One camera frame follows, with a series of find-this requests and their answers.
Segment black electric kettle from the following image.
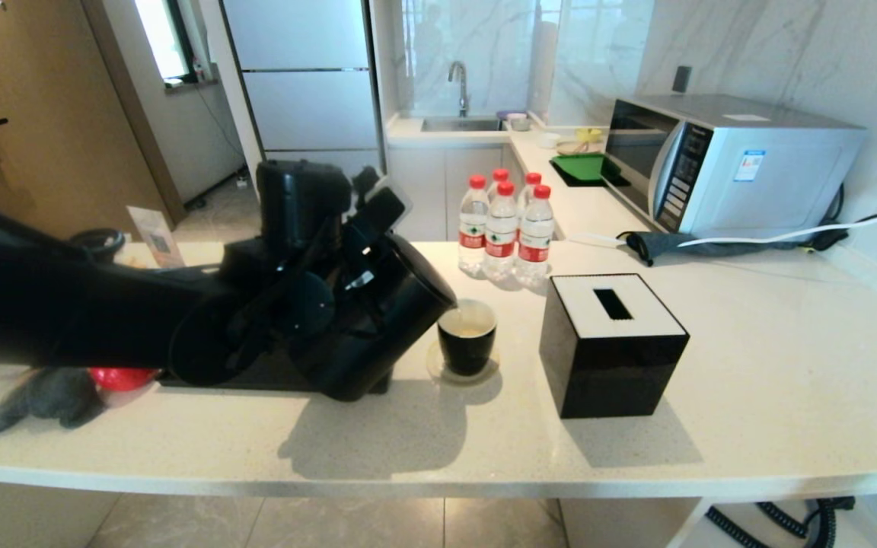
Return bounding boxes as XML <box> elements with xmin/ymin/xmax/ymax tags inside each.
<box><xmin>290</xmin><ymin>232</ymin><xmax>458</xmax><ymax>403</ymax></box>

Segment white base cabinet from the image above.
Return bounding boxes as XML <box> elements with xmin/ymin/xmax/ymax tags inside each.
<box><xmin>389</xmin><ymin>143</ymin><xmax>523</xmax><ymax>243</ymax></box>

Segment black serving tray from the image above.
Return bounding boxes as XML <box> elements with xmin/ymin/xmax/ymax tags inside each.
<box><xmin>161</xmin><ymin>350</ymin><xmax>395</xmax><ymax>397</ymax></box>

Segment clear round coaster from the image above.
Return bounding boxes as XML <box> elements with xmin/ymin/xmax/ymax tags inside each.
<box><xmin>427</xmin><ymin>340</ymin><xmax>501</xmax><ymax>387</ymax></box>

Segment water bottles red caps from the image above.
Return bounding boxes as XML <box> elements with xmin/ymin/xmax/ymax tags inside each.
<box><xmin>458</xmin><ymin>175</ymin><xmax>490</xmax><ymax>276</ymax></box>
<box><xmin>516</xmin><ymin>185</ymin><xmax>555</xmax><ymax>288</ymax></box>

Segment black cup white inside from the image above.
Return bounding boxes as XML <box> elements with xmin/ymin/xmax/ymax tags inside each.
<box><xmin>437</xmin><ymin>298</ymin><xmax>499</xmax><ymax>377</ymax></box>

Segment steel kitchen sink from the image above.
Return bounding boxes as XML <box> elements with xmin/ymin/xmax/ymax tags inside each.
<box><xmin>421</xmin><ymin>116</ymin><xmax>504</xmax><ymax>133</ymax></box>

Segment chrome kitchen faucet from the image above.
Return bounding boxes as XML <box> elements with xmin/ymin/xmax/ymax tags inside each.
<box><xmin>448</xmin><ymin>61</ymin><xmax>471</xmax><ymax>118</ymax></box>

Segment small paper card sign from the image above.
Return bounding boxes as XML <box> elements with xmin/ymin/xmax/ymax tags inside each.
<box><xmin>128</xmin><ymin>205</ymin><xmax>184</xmax><ymax>269</ymax></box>

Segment printed placemat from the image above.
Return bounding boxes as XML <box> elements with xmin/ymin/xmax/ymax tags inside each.
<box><xmin>115</xmin><ymin>242</ymin><xmax>222</xmax><ymax>272</ymax></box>

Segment red toy tomato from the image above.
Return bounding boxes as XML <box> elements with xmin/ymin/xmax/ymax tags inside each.
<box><xmin>88</xmin><ymin>368</ymin><xmax>161</xmax><ymax>391</ymax></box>

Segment green plastic tray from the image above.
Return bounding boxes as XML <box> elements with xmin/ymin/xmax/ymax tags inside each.
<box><xmin>550</xmin><ymin>153</ymin><xmax>622</xmax><ymax>183</ymax></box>

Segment black tissue box white top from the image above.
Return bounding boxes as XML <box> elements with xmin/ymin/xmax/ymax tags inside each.
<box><xmin>538</xmin><ymin>273</ymin><xmax>690</xmax><ymax>419</ymax></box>

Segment window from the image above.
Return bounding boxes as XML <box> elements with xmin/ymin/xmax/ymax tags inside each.
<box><xmin>134</xmin><ymin>0</ymin><xmax>203</xmax><ymax>86</ymax></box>

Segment silver microwave oven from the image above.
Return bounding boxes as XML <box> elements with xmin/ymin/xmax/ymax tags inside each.
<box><xmin>602</xmin><ymin>94</ymin><xmax>867</xmax><ymax>240</ymax></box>

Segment white power cable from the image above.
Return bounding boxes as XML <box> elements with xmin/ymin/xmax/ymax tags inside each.
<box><xmin>566</xmin><ymin>174</ymin><xmax>877</xmax><ymax>250</ymax></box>

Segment black coiled cable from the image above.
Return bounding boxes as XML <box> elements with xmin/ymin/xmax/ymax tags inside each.
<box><xmin>703</xmin><ymin>496</ymin><xmax>856</xmax><ymax>548</ymax></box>

